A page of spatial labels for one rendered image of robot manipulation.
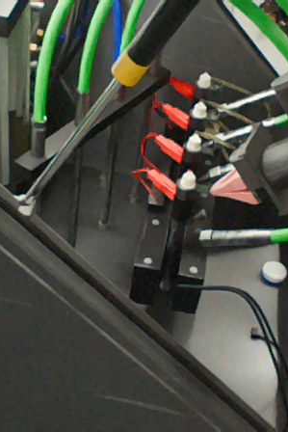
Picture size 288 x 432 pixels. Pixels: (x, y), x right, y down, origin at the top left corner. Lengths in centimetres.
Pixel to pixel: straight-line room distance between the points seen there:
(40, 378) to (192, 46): 66
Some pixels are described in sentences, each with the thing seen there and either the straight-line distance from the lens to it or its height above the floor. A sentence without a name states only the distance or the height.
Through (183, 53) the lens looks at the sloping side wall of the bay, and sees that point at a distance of 120.
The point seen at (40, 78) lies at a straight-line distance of 89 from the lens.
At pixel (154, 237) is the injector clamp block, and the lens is 104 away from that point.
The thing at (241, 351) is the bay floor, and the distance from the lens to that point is 113.
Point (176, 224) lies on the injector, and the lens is 99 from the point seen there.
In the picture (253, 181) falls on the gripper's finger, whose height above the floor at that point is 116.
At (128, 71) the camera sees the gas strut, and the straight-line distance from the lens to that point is 47.
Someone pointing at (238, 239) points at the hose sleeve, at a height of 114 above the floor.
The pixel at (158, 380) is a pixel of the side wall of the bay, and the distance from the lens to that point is 67.
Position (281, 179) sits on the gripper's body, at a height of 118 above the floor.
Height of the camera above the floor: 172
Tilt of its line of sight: 43 degrees down
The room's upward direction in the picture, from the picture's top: 10 degrees clockwise
